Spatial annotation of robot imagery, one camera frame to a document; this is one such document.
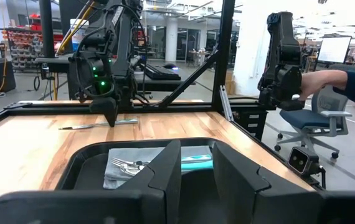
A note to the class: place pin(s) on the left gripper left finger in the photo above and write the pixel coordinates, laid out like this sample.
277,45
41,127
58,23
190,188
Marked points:
165,168

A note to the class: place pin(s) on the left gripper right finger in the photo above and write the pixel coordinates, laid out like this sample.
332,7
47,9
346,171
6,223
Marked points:
233,174

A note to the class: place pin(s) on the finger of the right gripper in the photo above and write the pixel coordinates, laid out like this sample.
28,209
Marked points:
101,105
113,112

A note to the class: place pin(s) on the grey cloth napkin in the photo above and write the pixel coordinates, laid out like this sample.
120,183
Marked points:
127,152

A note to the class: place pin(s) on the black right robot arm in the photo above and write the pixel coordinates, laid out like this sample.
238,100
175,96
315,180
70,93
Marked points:
124,46

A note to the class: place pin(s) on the black plastic tray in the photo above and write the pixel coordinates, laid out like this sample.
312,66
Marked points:
87,174

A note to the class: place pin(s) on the black drawer unit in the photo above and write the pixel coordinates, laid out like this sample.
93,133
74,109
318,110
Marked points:
252,123

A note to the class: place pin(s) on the grey desk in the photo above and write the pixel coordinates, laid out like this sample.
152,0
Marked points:
165,84

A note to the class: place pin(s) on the black keyboard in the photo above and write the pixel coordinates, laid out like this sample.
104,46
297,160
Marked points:
160,73

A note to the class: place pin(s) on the black computer mouse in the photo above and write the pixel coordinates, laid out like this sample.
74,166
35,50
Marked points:
170,66

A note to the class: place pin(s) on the black metal pole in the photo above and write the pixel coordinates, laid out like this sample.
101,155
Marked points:
46,28

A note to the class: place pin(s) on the shelf with red bins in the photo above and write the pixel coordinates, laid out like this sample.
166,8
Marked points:
21,46

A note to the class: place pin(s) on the grey blue office chair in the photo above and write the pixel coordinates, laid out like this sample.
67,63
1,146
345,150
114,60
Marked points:
302,118

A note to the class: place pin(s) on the white round column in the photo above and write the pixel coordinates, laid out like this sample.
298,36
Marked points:
171,40

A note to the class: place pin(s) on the person's hand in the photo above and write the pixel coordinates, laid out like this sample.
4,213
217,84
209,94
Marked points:
317,81

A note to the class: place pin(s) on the wide white pillar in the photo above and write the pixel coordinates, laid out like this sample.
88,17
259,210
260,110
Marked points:
249,46

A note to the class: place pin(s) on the white lit monitor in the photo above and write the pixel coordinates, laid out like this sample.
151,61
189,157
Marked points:
334,49

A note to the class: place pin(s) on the black depth camera box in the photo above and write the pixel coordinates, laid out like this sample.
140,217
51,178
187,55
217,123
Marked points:
299,160

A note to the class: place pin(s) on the silver metal bracket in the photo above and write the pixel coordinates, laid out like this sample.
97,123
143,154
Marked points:
226,102

